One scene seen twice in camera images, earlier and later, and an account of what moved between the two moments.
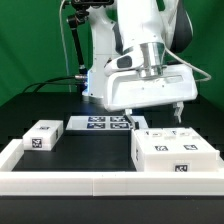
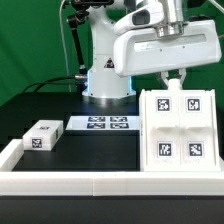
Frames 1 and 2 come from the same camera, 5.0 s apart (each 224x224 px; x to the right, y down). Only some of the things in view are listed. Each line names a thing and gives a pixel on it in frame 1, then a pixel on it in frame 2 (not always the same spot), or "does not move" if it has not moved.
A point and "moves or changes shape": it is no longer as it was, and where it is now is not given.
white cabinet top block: (43, 135) does not move
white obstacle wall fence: (69, 183) does not move
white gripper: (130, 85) → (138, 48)
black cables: (49, 83) does not move
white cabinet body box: (172, 149) moves or changes shape
